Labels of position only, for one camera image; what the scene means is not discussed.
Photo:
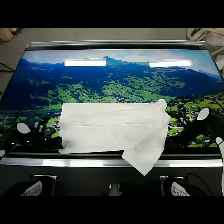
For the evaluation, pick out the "white shirt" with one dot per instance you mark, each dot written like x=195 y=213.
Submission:
x=113 y=130

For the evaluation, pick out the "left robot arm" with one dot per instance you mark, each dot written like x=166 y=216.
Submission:
x=30 y=138

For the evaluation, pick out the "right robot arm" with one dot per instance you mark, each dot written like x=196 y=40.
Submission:
x=203 y=131

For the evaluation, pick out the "silver frame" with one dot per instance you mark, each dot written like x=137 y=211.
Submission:
x=83 y=162

